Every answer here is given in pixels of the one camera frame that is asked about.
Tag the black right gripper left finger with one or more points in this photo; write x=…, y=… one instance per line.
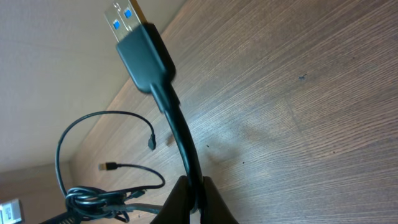
x=176, y=209

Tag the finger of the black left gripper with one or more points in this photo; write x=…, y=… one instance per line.
x=64, y=218

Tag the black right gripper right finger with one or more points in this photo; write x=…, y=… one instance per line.
x=215, y=211

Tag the black USB cable gold plug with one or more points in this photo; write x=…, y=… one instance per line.
x=152, y=70

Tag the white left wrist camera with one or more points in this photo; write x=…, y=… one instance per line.
x=11, y=212

